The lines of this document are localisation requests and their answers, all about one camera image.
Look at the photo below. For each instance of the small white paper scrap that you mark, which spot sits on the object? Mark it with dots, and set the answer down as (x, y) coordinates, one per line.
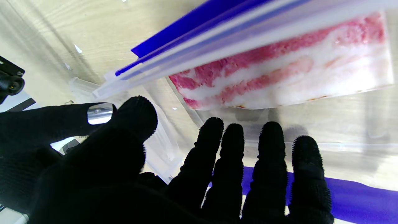
(67, 66)

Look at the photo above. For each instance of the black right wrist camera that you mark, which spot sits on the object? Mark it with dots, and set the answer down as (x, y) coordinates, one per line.
(11, 82)

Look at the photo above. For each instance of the pink bacon slices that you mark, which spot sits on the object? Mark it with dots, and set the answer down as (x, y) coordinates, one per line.
(279, 68)

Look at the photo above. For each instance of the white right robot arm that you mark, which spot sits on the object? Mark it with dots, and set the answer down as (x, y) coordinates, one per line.
(9, 217)

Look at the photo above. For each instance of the large white paper scrap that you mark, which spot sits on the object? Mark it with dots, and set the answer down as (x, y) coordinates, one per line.
(77, 48)

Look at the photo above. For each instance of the clear container with blue clips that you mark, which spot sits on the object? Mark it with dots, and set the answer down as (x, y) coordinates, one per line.
(186, 28)

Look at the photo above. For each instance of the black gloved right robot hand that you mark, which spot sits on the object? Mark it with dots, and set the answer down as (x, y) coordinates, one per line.
(28, 140)

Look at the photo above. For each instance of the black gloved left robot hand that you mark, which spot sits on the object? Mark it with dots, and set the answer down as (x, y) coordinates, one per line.
(108, 180)

